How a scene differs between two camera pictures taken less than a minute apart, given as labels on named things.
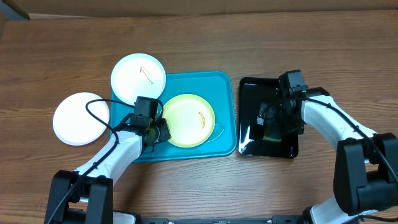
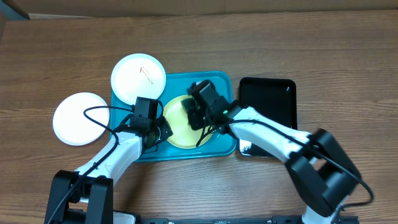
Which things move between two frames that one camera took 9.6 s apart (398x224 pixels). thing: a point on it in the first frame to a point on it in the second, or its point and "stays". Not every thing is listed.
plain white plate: x=73 y=124 stays
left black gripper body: x=163 y=130 stays
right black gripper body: x=288 y=122 to x=205 y=119
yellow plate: x=191 y=120 stays
